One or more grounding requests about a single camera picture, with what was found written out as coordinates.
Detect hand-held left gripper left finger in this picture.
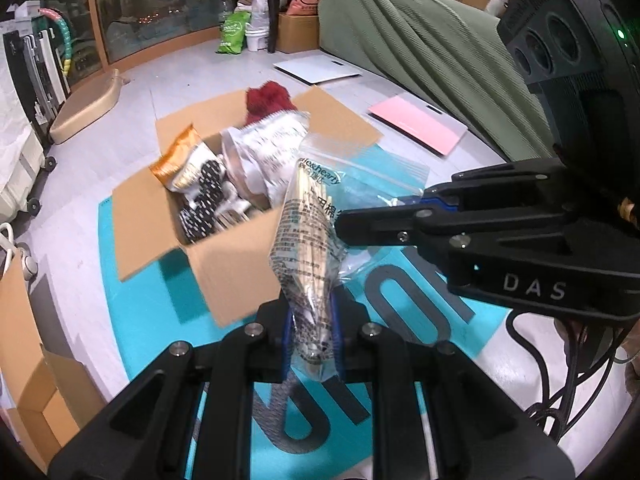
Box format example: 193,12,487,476
47,290,296,480

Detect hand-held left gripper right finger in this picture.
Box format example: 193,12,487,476
330,287,576,480

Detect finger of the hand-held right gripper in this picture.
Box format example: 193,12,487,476
334,202,481,272
424,157,576,211

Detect clear cotton swab bag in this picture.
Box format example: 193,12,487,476
267,132,431,381

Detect large cardboard box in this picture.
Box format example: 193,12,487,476
111,85,385,328

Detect white printed food packet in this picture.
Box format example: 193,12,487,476
220,112,311,208

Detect black white polka-dot pouch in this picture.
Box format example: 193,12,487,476
177,157,226,243

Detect red plush potted plant toy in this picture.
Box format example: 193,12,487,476
244,80,298,126

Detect orange white snack bag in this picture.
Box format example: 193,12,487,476
149,124,223,193

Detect pink board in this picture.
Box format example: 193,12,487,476
367,95,468,156

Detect teal foam floor mat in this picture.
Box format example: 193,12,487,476
97,195,506,480

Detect green ribbed blanket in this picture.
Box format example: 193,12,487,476
317,0,556,163

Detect white board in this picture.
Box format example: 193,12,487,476
273,56,362,86

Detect plain brown cardboard box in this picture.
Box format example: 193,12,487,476
276,12,321,55

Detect stacked white buckets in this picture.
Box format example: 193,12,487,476
245,0,271,52

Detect green plastic bag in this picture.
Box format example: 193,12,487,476
216,10,251,55

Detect small open cardboard box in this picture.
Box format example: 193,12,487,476
0,255,108,461

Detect beige cushion pad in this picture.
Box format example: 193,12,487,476
50,69,123,145

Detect white covered suitcase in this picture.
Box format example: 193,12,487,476
0,65,56,221

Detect wood-framed glass partition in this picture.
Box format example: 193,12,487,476
85,0,246,66

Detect white grey folding rack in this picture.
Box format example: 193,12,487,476
22,30,71,111

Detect colourful segmented hoop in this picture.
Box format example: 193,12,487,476
39,7,76,75

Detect black suitcase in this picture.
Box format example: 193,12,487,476
2,30,36,126

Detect black cable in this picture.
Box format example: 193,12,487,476
505,310,636,443

